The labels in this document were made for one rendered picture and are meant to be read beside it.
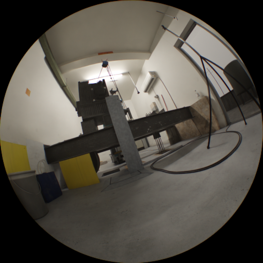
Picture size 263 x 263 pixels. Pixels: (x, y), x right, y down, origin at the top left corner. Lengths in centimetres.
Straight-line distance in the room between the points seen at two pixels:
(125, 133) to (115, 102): 44
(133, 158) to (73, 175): 82
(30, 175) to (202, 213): 94
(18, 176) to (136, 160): 117
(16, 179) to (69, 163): 81
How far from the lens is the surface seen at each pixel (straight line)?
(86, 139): 133
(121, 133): 113
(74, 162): 131
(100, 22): 263
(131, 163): 112
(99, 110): 141
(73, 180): 137
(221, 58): 950
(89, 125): 135
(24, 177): 79
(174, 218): 40
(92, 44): 279
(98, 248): 42
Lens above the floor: 31
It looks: 9 degrees up
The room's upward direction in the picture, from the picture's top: 20 degrees counter-clockwise
